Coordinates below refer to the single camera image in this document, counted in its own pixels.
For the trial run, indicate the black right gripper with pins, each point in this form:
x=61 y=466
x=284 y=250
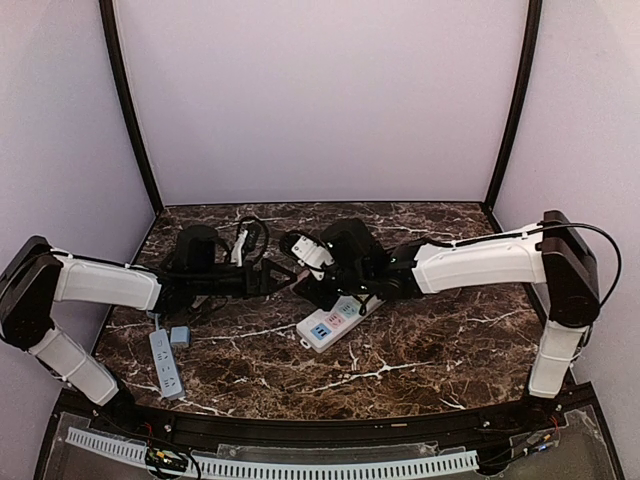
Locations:
x=323 y=283

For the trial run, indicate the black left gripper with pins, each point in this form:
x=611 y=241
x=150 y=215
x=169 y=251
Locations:
x=255 y=278

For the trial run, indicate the white multicolour power strip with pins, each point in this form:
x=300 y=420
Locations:
x=322 y=329

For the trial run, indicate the blue plug adapter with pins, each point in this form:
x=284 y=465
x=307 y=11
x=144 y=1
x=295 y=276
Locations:
x=180 y=336

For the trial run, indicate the blue power strip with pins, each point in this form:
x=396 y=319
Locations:
x=170 y=383

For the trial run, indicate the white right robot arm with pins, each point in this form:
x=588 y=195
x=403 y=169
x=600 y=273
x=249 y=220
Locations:
x=550 y=252

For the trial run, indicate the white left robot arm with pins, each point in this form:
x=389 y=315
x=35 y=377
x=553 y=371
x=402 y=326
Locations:
x=40 y=275

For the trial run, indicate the small circuit board left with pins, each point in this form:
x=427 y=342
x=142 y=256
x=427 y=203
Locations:
x=165 y=460

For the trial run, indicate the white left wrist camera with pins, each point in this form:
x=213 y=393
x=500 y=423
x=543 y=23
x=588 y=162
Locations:
x=238 y=252

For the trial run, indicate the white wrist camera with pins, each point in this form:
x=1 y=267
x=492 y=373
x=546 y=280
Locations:
x=315 y=257
x=238 y=252

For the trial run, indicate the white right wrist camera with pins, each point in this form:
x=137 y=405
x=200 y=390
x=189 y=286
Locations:
x=315 y=257

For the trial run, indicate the black front rail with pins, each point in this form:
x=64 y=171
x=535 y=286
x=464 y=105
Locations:
x=479 y=427

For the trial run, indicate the white slotted cable duct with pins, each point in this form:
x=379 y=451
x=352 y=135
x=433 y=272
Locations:
x=239 y=462

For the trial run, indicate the right black frame post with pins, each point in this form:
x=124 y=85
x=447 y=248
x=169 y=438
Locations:
x=520 y=88

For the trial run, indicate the black frame post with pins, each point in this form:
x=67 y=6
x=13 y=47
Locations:
x=520 y=88
x=128 y=110

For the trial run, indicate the left black frame post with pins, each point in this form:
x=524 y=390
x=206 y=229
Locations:
x=128 y=110

